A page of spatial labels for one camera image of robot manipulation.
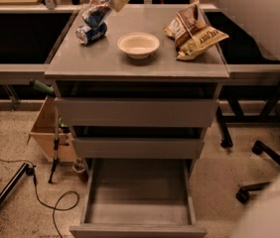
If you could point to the brown chip bag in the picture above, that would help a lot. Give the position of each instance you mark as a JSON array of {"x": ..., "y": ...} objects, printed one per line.
[{"x": 192, "y": 37}]

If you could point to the black stand leg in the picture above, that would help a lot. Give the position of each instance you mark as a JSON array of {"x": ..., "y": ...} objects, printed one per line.
[{"x": 1, "y": 195}]

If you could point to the grey bottom drawer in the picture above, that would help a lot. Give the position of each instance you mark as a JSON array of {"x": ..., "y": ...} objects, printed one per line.
[{"x": 138, "y": 198}]

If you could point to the blue pepsi can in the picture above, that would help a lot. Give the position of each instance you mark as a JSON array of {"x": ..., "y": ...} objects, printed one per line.
[{"x": 86, "y": 35}]

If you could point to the green handled tool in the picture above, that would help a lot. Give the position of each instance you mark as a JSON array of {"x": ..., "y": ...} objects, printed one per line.
[{"x": 38, "y": 85}]

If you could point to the white paper bowl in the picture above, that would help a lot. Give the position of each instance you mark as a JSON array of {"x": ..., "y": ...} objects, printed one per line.
[{"x": 137, "y": 45}]

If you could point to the grey top drawer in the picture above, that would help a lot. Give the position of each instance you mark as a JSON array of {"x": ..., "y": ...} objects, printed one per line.
[{"x": 137, "y": 112}]

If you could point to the grey drawer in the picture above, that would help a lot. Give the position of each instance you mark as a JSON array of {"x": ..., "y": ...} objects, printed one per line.
[
  {"x": 137, "y": 112},
  {"x": 128, "y": 148},
  {"x": 138, "y": 198}
]

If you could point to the small glass jar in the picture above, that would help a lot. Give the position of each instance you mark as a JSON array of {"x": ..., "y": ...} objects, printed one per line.
[{"x": 79, "y": 168}]

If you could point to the grey drawer cabinet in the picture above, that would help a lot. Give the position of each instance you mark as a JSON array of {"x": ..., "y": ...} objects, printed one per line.
[{"x": 139, "y": 89}]

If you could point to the grey middle drawer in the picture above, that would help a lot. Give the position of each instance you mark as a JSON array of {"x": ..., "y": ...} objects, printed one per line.
[{"x": 128, "y": 148}]

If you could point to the wooden box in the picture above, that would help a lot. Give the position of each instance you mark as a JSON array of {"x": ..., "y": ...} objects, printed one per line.
[{"x": 43, "y": 132}]

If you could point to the silver blue redbull can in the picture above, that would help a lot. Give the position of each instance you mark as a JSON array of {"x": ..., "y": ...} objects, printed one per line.
[{"x": 95, "y": 12}]

